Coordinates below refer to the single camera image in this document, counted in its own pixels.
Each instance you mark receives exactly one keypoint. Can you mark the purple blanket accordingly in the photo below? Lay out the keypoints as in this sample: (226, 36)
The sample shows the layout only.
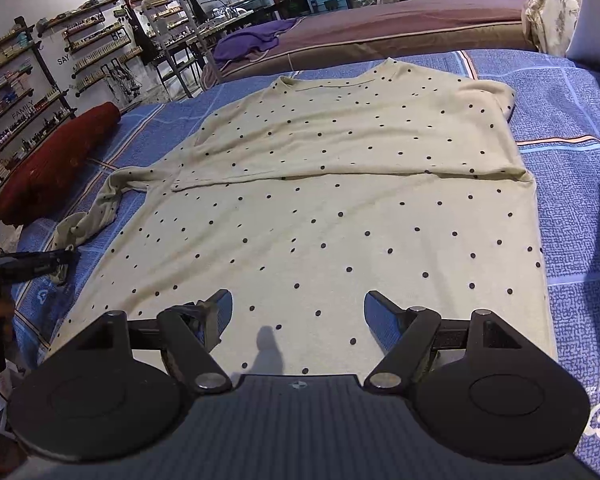
(250, 42)

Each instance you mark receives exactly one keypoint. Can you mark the red pillow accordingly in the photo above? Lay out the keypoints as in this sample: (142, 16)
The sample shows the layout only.
(55, 160)

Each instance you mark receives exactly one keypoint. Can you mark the cream polka dot shirt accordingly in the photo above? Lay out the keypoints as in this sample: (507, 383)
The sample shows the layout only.
(330, 185)

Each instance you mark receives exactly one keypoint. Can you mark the floral cream cloth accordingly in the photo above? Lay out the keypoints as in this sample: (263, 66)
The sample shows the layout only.
(555, 5)

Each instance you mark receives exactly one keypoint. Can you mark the cluttered work table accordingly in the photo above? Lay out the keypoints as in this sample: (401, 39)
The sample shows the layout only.
(235, 7)

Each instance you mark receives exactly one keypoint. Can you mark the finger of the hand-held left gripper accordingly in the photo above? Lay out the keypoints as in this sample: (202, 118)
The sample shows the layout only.
(35, 262)

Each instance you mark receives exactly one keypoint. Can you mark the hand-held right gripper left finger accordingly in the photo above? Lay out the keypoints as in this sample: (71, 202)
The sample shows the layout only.
(224, 312)

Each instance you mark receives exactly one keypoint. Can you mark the metal folding ladder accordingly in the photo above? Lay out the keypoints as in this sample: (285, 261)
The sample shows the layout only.
(206, 50)

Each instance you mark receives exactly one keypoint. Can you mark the wall shelves with small bottles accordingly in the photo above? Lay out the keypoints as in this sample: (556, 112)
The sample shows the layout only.
(20, 95)

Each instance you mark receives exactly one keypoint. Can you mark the brown mattress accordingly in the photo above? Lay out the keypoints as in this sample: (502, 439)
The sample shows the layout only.
(405, 25)

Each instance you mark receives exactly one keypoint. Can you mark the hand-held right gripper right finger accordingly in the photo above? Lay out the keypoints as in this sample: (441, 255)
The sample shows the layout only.
(374, 312)

